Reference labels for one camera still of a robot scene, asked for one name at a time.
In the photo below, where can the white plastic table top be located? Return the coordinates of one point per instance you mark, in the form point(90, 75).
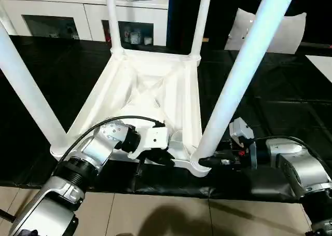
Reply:
point(150, 96)

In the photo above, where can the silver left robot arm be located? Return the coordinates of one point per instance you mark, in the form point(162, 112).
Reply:
point(72, 179)

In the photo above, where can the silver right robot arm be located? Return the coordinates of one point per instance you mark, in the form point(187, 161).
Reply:
point(306, 168)

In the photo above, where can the black work mat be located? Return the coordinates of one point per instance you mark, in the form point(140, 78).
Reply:
point(290, 106)

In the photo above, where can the white flat board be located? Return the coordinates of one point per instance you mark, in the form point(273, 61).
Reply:
point(320, 67)

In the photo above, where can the small yellow label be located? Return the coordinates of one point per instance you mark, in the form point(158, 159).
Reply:
point(205, 39)

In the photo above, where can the white glass-door cabinet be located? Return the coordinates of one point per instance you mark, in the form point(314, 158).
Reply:
point(67, 15)

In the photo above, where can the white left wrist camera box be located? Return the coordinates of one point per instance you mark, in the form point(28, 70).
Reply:
point(154, 137)

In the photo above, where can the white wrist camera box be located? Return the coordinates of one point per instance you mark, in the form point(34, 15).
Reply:
point(240, 129)
point(154, 137)

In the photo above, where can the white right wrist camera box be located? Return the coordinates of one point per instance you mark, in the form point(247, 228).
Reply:
point(240, 129)

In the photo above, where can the black table frame bar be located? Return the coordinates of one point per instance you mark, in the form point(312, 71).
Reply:
point(5, 215)

